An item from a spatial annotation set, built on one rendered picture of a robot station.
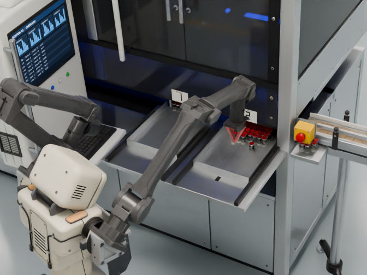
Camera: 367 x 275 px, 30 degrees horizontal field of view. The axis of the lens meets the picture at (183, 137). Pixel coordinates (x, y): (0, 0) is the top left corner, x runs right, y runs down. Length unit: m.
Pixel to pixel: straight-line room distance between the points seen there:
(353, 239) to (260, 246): 0.64
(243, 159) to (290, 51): 0.53
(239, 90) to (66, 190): 0.74
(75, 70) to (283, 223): 1.20
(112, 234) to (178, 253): 1.62
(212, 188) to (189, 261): 0.99
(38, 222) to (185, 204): 1.35
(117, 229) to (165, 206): 1.45
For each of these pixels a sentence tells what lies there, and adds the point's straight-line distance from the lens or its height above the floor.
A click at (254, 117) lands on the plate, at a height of 1.02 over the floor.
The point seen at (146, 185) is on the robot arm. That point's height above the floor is 1.31.
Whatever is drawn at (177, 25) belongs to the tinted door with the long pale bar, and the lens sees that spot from 2.92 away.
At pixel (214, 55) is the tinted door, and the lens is 2.89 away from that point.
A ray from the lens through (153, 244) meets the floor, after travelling 3.82.
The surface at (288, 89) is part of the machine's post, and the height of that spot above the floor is 1.20.
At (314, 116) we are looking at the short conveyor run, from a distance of 3.06.
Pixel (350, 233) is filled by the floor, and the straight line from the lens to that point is 3.89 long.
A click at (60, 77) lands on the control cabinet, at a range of 3.15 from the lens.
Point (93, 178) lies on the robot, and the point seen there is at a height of 1.33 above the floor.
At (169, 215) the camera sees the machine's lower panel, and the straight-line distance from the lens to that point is 3.64.
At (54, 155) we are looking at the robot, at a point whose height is 1.38.
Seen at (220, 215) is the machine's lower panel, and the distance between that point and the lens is 3.43.
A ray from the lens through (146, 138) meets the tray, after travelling 3.08.
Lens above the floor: 2.72
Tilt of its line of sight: 37 degrees down
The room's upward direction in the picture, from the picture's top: 4 degrees counter-clockwise
